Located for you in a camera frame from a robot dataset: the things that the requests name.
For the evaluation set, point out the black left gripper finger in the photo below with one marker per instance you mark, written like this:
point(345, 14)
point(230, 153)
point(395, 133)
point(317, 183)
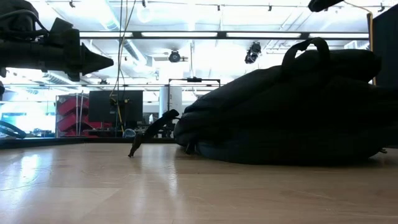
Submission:
point(93, 62)

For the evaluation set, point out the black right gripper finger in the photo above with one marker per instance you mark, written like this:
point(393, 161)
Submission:
point(325, 4)

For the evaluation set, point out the black backpack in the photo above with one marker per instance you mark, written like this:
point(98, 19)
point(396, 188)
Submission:
point(280, 124)

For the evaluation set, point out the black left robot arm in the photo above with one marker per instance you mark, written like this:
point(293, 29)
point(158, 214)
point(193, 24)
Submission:
point(18, 49)

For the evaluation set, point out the black monitor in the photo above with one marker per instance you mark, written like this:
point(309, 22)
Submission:
point(99, 105)

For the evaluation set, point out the red shelf rack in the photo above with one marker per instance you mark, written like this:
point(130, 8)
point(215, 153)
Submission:
point(71, 105)

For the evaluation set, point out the black partition panel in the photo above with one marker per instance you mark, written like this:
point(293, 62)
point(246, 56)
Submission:
point(387, 46)

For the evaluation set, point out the round black ceiling light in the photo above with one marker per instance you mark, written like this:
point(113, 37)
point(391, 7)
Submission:
point(174, 56)

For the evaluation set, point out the white pillar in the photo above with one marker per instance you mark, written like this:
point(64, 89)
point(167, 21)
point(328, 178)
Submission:
point(170, 99)

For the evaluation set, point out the black ceiling spotlight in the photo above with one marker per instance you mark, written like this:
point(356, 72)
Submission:
point(253, 53)

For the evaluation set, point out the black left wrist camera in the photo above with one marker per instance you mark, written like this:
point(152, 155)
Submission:
point(60, 25)

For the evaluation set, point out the black aluminium table frame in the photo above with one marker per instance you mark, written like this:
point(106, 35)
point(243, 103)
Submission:
point(62, 142)

